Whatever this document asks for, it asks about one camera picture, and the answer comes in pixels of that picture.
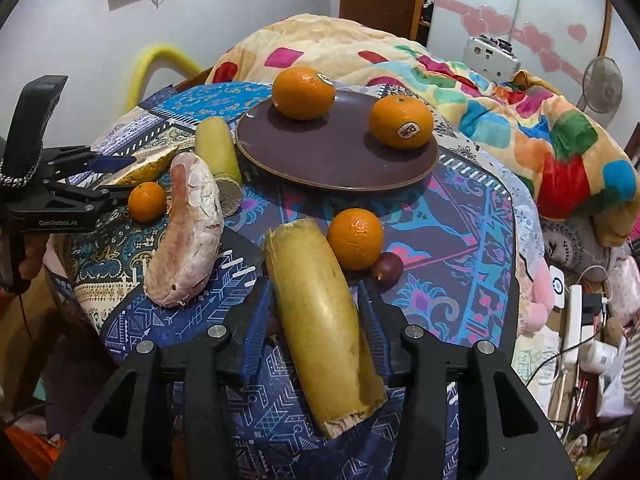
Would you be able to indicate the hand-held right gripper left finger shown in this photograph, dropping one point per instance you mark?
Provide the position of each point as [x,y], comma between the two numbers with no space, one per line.
[254,332]

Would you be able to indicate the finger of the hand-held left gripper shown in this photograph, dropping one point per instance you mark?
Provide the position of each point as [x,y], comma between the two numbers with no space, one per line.
[112,195]
[107,163]

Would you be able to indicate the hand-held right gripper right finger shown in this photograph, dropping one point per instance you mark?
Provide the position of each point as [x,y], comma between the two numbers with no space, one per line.
[371,322]

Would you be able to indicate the long yellow sugar cane piece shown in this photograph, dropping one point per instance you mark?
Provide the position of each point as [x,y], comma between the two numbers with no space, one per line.
[320,325]

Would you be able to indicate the brown round plate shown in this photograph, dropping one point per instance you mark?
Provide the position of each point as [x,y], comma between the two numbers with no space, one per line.
[325,152]

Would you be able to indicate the person's left hand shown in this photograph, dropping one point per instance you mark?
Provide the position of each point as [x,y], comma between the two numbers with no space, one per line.
[33,256]

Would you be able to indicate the small orange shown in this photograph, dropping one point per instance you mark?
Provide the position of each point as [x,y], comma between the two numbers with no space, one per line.
[146,202]

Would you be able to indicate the purple passion fruit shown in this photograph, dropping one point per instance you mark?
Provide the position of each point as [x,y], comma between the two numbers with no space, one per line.
[390,270]

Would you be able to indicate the medium orange without sticker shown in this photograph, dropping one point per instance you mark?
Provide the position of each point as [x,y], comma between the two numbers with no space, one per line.
[355,237]

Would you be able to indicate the short yellow sugar cane piece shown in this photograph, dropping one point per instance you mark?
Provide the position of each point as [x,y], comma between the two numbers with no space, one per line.
[216,150]

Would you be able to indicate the yellow foam tube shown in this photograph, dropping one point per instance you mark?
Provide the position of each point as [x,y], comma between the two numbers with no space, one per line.
[150,57]

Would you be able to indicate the pink plush toy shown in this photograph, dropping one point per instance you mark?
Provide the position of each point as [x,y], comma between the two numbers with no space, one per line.
[537,300]

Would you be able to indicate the white power strip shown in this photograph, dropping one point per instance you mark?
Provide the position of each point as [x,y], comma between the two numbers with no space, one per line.
[572,320]

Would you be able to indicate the large orange with sticker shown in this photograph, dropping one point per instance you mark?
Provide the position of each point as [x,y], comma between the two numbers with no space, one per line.
[395,117]
[300,92]

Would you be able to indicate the grey patterned pillow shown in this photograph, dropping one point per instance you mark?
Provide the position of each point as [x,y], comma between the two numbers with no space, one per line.
[575,247]

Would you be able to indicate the white power adapter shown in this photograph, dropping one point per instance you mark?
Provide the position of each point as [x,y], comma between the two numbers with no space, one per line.
[597,357]

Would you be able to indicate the colourful patchwork blanket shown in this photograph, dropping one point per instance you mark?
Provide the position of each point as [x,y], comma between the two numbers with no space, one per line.
[525,125]

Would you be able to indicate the white box device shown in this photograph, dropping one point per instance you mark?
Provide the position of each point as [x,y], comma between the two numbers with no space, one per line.
[490,60]

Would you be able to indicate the grey standing fan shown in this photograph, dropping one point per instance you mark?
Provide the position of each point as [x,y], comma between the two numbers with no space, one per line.
[602,85]

